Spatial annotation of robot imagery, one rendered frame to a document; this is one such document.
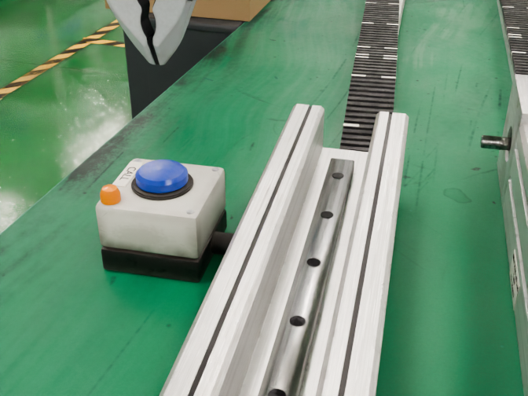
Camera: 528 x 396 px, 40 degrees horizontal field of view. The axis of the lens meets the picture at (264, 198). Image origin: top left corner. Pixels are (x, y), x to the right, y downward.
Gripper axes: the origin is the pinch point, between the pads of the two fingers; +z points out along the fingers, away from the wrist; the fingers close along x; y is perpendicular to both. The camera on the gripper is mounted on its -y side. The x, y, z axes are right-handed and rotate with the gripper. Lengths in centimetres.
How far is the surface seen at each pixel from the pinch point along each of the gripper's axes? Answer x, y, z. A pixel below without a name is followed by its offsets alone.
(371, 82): -12.9, 32.0, 13.5
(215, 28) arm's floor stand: 13, 59, 17
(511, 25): -30, 56, 13
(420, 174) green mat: -19.2, 17.9, 17.0
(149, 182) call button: 0.7, -1.4, 9.8
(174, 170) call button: -0.6, 0.5, 9.7
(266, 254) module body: -10.2, -10.0, 8.9
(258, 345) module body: -10.5, -13.7, 12.8
